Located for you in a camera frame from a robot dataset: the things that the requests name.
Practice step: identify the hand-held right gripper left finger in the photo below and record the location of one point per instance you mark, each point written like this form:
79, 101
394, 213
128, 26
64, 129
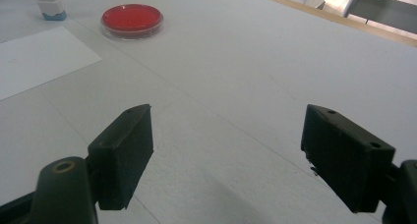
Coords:
121, 158

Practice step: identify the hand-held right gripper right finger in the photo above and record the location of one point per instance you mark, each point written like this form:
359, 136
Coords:
344, 158

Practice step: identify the white paper sheet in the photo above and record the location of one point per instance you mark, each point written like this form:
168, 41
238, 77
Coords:
39, 60

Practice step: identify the red round ink pad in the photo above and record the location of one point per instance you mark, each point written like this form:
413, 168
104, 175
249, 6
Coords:
131, 19

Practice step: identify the white table cover board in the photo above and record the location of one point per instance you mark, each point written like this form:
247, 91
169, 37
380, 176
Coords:
229, 70

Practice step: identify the wooden table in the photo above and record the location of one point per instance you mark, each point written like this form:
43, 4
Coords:
327, 14

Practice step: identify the white metal desk frame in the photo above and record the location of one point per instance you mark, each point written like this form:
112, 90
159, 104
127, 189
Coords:
387, 11

